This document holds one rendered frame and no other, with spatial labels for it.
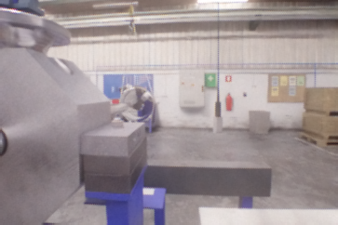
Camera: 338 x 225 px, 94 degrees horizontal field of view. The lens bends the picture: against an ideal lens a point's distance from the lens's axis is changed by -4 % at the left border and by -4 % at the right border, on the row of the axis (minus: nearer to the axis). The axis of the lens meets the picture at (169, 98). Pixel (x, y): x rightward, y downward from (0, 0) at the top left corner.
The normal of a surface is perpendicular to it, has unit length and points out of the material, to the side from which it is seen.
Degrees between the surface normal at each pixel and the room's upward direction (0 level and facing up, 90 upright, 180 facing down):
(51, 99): 90
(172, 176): 90
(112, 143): 90
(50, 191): 90
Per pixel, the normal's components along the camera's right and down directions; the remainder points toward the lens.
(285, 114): -0.11, 0.04
